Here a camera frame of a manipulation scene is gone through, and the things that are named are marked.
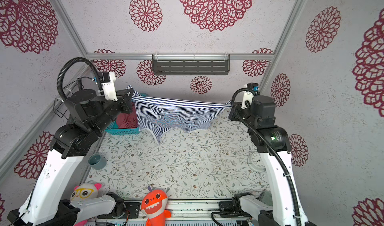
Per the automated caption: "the white pink plush doll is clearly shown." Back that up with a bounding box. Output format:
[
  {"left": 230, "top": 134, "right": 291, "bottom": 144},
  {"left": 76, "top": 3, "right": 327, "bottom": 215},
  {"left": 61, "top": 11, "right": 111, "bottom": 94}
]
[{"left": 69, "top": 182, "right": 103, "bottom": 226}]

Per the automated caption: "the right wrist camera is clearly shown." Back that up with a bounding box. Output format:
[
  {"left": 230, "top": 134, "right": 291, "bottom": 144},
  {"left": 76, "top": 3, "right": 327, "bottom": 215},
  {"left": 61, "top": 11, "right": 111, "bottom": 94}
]
[{"left": 242, "top": 82, "right": 260, "bottom": 109}]

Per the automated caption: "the green cloth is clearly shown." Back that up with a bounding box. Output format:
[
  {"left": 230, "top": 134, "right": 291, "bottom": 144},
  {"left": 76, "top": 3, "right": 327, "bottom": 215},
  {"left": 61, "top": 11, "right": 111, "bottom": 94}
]
[{"left": 258, "top": 190, "right": 273, "bottom": 207}]

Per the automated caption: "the floral tablecloth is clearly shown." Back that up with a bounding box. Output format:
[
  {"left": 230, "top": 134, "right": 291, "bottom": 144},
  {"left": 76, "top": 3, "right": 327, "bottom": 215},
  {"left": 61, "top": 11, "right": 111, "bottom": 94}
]
[{"left": 86, "top": 110, "right": 269, "bottom": 199}]

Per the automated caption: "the blue white striped tank top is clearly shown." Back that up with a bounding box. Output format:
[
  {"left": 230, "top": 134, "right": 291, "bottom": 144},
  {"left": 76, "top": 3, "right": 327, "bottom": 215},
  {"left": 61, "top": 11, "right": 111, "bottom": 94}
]
[{"left": 132, "top": 90, "right": 231, "bottom": 143}]

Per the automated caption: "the red monster plush toy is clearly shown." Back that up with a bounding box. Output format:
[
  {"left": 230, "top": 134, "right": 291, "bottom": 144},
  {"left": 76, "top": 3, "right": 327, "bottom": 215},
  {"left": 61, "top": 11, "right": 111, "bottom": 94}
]
[{"left": 141, "top": 186, "right": 172, "bottom": 226}]

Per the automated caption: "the teal plastic basket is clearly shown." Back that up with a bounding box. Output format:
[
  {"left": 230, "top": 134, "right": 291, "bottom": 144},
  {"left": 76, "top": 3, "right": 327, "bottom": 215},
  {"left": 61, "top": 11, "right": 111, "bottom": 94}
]
[{"left": 105, "top": 99, "right": 140, "bottom": 135}]

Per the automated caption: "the black wire wall rack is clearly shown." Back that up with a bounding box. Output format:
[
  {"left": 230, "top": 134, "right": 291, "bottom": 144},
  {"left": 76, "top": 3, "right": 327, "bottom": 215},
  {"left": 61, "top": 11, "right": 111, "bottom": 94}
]
[{"left": 52, "top": 80, "right": 77, "bottom": 120}]

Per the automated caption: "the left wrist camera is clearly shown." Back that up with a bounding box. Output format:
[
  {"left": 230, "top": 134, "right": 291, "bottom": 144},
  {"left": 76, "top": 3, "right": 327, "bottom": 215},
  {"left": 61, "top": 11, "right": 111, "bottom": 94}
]
[{"left": 98, "top": 72, "right": 118, "bottom": 101}]

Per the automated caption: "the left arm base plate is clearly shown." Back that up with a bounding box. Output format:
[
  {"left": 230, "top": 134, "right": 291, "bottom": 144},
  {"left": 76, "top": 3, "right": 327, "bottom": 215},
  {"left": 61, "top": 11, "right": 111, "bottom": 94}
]
[{"left": 97, "top": 202, "right": 141, "bottom": 220}]

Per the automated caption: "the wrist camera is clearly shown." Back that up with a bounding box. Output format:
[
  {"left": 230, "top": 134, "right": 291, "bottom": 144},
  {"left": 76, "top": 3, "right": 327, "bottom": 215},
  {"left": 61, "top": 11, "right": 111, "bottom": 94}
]
[
  {"left": 242, "top": 82, "right": 260, "bottom": 109},
  {"left": 98, "top": 72, "right": 118, "bottom": 101}
]

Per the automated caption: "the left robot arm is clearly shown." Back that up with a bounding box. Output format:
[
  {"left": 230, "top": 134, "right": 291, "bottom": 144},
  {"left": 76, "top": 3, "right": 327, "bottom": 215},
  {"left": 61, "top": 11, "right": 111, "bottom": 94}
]
[{"left": 8, "top": 89, "right": 134, "bottom": 226}]

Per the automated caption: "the grey wall shelf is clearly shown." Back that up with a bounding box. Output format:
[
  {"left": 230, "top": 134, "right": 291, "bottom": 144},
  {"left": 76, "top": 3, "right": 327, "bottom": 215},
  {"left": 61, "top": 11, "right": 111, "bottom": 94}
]
[{"left": 152, "top": 54, "right": 231, "bottom": 76}]

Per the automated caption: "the white alarm clock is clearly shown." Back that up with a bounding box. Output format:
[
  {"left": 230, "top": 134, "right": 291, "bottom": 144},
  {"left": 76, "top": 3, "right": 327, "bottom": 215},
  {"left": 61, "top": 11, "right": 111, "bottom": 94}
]
[{"left": 247, "top": 151, "right": 266, "bottom": 173}]

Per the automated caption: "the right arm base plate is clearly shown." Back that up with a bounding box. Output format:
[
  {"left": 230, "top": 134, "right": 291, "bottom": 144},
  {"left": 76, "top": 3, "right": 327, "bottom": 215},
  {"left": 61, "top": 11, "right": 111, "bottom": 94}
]
[{"left": 219, "top": 201, "right": 251, "bottom": 218}]

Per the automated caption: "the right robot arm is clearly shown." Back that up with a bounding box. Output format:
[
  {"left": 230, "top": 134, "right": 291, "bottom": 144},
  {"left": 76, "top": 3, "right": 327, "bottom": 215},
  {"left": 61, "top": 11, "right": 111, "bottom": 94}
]
[{"left": 229, "top": 90, "right": 312, "bottom": 226}]

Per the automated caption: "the grey-green cup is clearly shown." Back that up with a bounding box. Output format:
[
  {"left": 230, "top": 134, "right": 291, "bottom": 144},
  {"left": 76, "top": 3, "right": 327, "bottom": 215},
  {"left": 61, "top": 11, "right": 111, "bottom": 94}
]
[{"left": 88, "top": 154, "right": 107, "bottom": 171}]

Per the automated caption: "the maroon tank top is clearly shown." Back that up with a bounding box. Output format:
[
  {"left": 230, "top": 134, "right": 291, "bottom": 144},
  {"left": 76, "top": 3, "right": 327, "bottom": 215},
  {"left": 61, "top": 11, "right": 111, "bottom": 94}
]
[{"left": 116, "top": 104, "right": 139, "bottom": 129}]

